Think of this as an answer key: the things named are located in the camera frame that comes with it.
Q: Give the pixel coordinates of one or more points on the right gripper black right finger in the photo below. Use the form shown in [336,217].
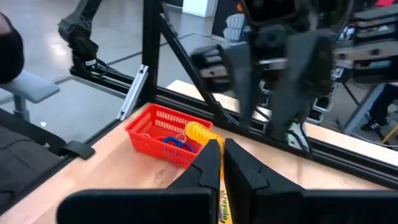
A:
[248,177]

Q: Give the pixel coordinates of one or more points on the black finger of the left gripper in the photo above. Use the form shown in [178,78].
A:
[245,81]
[308,71]

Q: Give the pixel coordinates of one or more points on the red plastic basket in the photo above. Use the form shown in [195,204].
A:
[146,146]

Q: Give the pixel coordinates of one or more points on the Crayola crayon box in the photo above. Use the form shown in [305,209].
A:
[225,208]

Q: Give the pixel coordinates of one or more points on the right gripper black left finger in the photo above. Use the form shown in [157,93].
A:
[205,168]

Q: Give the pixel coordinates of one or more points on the grey padded stool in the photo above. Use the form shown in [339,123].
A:
[31,87]

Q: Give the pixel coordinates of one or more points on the person's leg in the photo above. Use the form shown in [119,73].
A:
[82,46]
[385,102]

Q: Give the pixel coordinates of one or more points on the blue spiral coil wristband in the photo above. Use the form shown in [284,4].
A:
[172,141]

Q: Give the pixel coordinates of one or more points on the white metal bracket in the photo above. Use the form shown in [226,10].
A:
[133,93]

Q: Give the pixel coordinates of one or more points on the yellow spiral coil wristband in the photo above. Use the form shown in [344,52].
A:
[199,132]

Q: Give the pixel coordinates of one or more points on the person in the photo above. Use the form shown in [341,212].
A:
[11,49]

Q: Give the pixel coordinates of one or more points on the grey workbench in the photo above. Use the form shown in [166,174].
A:
[367,53]

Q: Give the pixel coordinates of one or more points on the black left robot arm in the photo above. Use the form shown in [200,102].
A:
[295,12]

